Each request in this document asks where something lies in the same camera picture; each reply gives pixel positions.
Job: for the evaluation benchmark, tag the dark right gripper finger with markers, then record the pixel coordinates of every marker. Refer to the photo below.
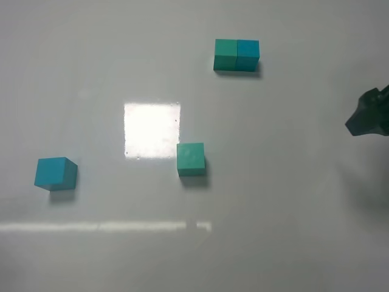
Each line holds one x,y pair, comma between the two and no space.
371,114

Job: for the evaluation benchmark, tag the blue template block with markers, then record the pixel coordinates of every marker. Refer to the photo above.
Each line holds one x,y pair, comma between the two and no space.
248,55

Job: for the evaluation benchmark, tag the green template block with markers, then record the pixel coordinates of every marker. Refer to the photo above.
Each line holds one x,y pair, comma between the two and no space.
225,56

